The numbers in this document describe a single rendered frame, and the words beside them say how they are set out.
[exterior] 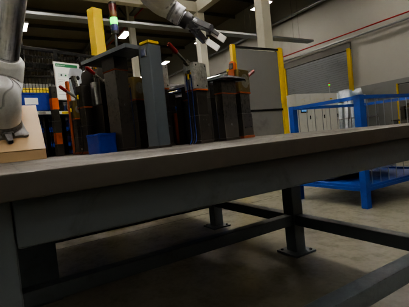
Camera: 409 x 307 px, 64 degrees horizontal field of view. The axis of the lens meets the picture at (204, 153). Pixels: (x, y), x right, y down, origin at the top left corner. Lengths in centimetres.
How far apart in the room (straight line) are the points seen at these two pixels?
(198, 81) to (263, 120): 361
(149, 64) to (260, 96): 373
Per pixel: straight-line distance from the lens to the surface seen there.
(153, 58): 147
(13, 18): 177
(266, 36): 970
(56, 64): 299
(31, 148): 181
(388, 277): 125
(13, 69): 188
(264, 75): 520
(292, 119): 348
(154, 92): 144
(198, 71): 151
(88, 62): 177
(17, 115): 181
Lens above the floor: 72
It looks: 3 degrees down
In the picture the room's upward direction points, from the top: 6 degrees counter-clockwise
